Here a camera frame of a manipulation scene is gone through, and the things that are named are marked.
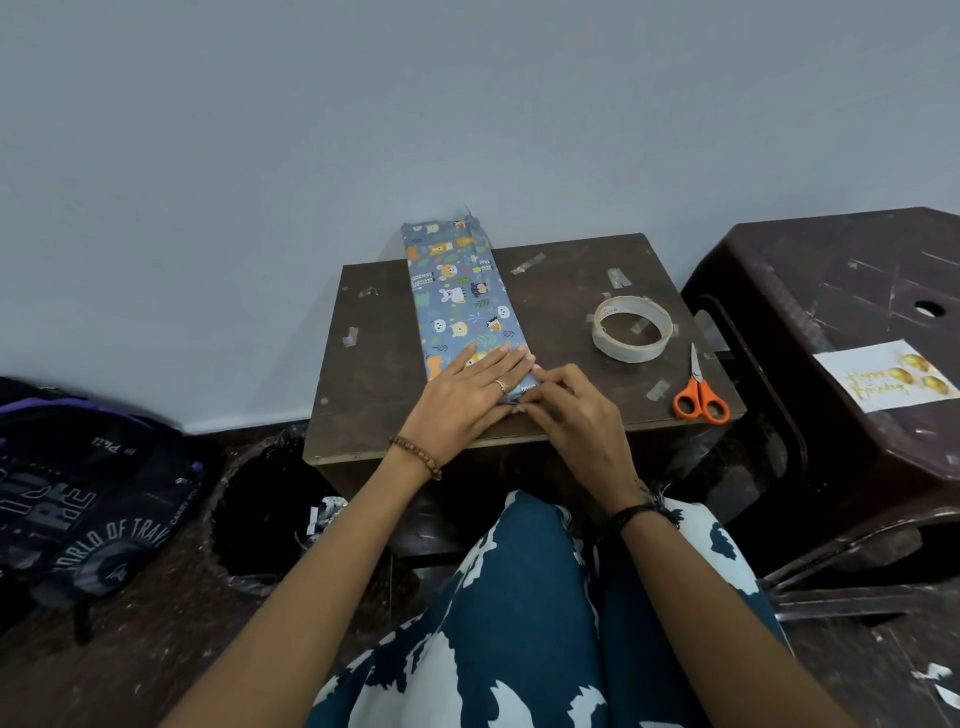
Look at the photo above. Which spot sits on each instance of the teal white patterned trousers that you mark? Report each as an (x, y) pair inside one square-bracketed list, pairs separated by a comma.
[(525, 637)]

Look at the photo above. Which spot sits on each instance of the crumpled clear tape piece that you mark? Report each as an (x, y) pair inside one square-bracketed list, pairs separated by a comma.
[(528, 263)]

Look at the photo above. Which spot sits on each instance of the clear tape roll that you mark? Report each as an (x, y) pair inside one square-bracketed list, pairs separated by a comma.
[(604, 345)]

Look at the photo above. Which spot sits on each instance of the person's right hand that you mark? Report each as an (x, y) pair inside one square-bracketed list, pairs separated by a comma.
[(589, 442)]

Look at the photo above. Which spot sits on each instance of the small dark wooden table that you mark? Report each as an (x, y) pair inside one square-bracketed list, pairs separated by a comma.
[(367, 390)]

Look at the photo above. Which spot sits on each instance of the brown plastic stool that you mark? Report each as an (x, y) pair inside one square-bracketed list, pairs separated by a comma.
[(825, 465)]

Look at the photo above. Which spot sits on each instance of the black purple backpack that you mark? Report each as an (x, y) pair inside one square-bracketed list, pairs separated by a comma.
[(75, 502)]

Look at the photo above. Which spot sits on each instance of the happy birthday card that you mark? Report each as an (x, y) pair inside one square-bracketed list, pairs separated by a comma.
[(877, 382)]

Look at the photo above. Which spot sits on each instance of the person's left forearm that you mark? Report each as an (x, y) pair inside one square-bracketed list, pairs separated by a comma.
[(285, 607)]

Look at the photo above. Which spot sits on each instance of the person's left hand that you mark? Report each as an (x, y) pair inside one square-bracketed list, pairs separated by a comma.
[(461, 409)]

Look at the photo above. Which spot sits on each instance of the crumpled paper scraps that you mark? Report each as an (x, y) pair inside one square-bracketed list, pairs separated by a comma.
[(324, 514)]

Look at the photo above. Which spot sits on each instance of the black lined trash bin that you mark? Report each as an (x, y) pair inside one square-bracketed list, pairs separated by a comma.
[(255, 525)]

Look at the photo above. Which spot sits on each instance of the person's right forearm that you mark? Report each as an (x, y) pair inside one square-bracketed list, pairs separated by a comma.
[(727, 637)]

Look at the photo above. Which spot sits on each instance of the white paper scrap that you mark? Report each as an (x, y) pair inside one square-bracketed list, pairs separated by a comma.
[(946, 696), (930, 671)]

